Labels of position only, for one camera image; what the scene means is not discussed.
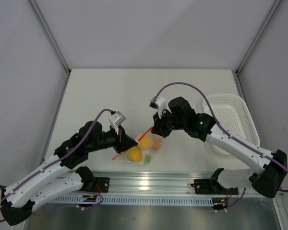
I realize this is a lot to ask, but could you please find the peach fruit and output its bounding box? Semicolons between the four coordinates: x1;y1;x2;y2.
151;139;162;151

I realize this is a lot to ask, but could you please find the right aluminium frame post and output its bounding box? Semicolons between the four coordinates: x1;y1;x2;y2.
235;0;285;77

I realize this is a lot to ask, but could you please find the orange fruit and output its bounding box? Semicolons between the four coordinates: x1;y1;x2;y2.
138;136;153;150

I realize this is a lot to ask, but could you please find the slotted white cable duct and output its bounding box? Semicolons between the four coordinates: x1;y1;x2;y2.
50;194;214;207

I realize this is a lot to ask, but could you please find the left aluminium frame post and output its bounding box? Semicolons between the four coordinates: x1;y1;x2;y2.
27;0;71;75

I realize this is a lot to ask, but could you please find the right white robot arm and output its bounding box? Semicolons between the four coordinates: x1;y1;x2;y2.
150;97;287;198

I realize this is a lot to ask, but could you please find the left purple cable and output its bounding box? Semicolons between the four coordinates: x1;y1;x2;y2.
0;109;116;224

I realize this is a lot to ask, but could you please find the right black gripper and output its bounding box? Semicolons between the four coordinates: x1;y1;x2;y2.
152;108;187;138

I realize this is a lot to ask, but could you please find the white cauliflower with leaves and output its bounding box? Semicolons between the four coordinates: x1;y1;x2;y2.
140;150;152;165

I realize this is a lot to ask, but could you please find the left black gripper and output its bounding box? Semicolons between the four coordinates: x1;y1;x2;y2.
87;124;138;154

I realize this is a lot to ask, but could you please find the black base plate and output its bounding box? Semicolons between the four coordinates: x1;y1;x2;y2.
191;179;239;195
88;177;110;194

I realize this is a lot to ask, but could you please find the purple cable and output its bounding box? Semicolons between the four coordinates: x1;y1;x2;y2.
0;109;116;224
155;82;288;213

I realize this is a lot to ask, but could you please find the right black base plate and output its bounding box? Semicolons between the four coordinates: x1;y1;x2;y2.
191;179;239;195

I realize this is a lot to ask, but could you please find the yellow green mango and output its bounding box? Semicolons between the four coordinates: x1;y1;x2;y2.
126;147;143;163

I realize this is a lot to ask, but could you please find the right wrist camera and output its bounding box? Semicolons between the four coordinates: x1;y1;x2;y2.
149;96;167;118

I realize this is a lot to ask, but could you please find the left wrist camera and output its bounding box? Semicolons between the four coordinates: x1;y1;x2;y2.
108;111;126;134

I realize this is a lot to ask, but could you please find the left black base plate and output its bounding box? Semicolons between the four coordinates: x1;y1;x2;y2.
88;177;110;194

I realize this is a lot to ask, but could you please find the clear zip top bag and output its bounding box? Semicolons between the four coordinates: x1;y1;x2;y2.
111;127;163;166

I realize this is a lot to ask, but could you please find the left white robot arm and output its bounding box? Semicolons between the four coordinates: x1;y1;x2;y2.
0;121;138;226

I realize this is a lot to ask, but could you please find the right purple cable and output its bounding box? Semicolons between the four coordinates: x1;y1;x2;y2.
155;82;288;213

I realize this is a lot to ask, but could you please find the aluminium frame post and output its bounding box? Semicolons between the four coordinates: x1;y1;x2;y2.
235;0;285;77
27;0;71;75

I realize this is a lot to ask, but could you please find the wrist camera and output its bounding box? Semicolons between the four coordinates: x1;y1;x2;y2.
149;96;167;118
108;111;126;134

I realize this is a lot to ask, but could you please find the aluminium mounting rail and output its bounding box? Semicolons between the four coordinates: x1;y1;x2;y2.
93;171;212;196

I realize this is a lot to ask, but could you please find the white perforated plastic basket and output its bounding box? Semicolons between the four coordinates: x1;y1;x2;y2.
203;94;260;146

